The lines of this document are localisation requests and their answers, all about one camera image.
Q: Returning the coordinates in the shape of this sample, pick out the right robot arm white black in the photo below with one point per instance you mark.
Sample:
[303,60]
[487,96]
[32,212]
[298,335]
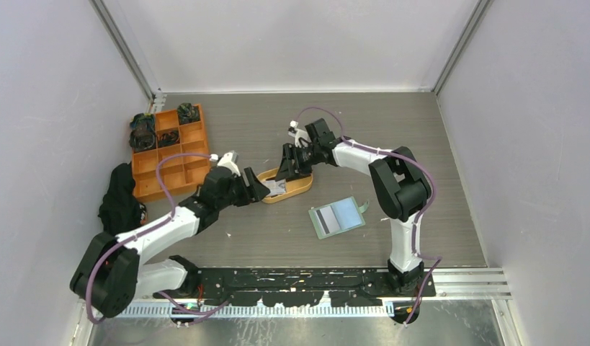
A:
[401,187]

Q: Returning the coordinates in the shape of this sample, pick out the orange compartment organizer box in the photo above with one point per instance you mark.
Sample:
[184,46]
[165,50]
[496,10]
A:
[181,167]

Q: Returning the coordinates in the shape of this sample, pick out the silver credit card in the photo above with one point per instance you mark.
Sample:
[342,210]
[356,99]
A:
[327,220]

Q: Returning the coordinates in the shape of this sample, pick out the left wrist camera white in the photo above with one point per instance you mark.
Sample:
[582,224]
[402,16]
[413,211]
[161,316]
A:
[227,160]

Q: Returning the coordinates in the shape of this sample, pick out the white slotted cable duct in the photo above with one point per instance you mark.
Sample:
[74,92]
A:
[164,309]

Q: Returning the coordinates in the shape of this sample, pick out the dark item middle compartment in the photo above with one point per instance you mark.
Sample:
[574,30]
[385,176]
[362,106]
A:
[168,138]

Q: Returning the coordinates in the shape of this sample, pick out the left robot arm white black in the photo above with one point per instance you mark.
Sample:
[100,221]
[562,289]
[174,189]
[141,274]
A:
[114,270]

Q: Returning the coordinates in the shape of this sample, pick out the black cloth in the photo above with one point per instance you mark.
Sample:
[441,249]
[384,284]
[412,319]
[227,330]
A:
[120,210]

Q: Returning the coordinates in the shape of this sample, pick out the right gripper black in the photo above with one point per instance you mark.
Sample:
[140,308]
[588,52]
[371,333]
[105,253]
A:
[290,153]

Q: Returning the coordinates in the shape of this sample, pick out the aluminium frame rail left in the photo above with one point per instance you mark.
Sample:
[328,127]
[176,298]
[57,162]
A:
[114,19]

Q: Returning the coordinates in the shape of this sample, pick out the dark rolled item top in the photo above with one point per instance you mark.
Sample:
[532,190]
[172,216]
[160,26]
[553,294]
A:
[188,113]

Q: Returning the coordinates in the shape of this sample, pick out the dark rolled item left upper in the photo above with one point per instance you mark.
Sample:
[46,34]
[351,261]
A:
[144,121]

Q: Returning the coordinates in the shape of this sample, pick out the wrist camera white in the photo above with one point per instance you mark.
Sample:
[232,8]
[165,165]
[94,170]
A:
[301,137]
[227,160]

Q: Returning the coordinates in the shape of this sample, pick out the dark rolled item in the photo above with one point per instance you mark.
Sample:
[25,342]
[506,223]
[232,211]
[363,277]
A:
[144,121]
[188,113]
[142,140]

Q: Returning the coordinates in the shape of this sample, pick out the green card holder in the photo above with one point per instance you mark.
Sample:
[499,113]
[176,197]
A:
[348,212]

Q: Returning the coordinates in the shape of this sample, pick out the orange oval tray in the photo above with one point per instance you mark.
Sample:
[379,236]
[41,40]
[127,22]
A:
[294,188]

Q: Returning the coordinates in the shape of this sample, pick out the aluminium frame rail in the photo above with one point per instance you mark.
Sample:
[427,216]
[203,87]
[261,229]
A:
[472,24]
[114,19]

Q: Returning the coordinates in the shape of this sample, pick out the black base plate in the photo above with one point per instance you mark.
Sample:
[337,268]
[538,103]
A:
[295,287]

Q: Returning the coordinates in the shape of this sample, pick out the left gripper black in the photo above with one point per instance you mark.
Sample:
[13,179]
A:
[254,192]

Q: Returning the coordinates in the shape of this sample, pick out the aluminium frame rail right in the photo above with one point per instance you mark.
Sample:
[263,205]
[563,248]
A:
[472,24]

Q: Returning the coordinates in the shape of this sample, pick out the dark rolled item left lower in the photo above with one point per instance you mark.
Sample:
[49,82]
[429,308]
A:
[142,140]

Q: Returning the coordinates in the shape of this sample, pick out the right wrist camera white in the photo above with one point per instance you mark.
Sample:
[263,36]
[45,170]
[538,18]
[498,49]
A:
[301,137]

